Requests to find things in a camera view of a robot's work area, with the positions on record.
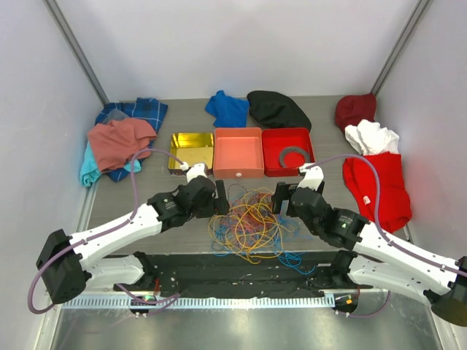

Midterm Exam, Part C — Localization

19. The gold tin box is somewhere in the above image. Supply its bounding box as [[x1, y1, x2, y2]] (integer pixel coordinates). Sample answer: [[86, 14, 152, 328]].
[[169, 133, 215, 176]]

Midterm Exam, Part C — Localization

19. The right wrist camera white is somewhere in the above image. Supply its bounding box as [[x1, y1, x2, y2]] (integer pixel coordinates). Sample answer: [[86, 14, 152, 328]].
[[297, 163, 324, 191]]

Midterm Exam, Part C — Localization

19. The cyan cloth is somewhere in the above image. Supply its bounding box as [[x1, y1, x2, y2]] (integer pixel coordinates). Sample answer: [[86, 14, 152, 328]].
[[80, 142, 142, 187]]

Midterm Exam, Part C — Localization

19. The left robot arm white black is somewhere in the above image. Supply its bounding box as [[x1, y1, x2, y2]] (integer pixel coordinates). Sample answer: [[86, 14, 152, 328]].
[[36, 176, 229, 305]]

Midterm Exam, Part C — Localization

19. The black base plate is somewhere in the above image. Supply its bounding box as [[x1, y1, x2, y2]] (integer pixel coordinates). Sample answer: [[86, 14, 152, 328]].
[[126, 251, 357, 299]]

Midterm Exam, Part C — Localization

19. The white cloth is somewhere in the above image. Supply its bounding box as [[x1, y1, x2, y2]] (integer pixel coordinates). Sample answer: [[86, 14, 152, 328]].
[[344, 120, 399, 155]]

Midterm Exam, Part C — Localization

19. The salmon pink box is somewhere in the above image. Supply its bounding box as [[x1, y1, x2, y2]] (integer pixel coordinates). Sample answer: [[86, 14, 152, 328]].
[[213, 128, 264, 179]]

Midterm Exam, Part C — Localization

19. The aluminium corner post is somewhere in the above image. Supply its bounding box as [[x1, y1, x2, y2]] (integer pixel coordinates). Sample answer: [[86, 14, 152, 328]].
[[371, 0, 433, 96], [43, 0, 109, 105]]

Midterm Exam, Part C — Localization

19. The grey coiled cable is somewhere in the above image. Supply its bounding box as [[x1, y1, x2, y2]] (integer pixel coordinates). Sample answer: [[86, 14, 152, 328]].
[[279, 144, 311, 167]]

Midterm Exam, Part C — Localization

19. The dark red cloth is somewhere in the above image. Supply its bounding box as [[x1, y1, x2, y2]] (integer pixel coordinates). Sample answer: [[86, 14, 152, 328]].
[[334, 93, 377, 133]]

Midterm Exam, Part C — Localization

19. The left aluminium corner post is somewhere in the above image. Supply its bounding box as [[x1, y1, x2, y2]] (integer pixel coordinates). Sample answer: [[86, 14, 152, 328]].
[[43, 0, 109, 105]]

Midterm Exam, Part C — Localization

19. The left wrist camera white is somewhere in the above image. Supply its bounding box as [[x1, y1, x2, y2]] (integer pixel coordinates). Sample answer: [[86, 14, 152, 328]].
[[180, 162, 208, 182]]

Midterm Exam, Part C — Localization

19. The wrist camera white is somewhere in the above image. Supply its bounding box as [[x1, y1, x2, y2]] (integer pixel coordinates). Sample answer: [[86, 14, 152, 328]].
[[180, 162, 208, 182], [297, 163, 324, 191]]

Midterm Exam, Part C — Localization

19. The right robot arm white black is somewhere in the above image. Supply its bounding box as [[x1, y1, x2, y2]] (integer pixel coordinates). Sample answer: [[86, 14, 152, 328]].
[[272, 182, 466, 327]]

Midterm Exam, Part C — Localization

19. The black cloth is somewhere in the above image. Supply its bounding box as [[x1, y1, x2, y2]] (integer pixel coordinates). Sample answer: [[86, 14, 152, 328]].
[[247, 90, 312, 132]]

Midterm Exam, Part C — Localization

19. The salmon pink shirt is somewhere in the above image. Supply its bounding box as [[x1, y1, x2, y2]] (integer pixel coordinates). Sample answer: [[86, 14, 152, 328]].
[[88, 118, 157, 173]]

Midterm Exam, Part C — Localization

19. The white cable duct rail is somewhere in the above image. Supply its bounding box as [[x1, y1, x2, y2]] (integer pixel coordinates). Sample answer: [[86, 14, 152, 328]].
[[61, 294, 335, 310]]

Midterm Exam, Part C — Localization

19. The red box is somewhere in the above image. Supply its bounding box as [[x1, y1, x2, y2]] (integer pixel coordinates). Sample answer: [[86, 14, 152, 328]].
[[262, 128, 314, 177]]

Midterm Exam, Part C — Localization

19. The right aluminium corner post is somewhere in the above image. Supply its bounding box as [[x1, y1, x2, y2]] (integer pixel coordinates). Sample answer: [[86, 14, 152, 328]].
[[371, 0, 433, 96]]

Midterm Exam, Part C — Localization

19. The bright red cloth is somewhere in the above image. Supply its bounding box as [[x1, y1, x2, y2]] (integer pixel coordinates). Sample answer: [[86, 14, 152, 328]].
[[341, 152, 413, 234]]

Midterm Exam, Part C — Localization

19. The coloured wires pile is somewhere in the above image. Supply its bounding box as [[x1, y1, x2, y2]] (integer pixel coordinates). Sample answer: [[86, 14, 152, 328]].
[[207, 184, 317, 275]]

